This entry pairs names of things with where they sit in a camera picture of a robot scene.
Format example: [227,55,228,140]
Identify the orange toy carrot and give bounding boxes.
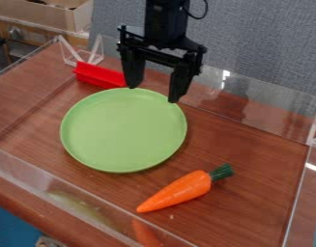
[137,164,234,212]

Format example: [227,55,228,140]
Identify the wooden box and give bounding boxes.
[0,0,93,32]

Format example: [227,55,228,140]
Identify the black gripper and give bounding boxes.
[118,0,208,103]

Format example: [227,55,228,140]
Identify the red plastic block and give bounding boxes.
[74,62,126,89]

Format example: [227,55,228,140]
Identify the black cable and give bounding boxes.
[183,0,209,20]

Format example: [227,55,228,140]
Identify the green round plate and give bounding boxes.
[59,88,188,173]

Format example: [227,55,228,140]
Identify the clear acrylic tray walls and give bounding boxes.
[0,41,316,247]

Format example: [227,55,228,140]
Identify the clear acrylic triangle bracket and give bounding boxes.
[55,35,105,67]

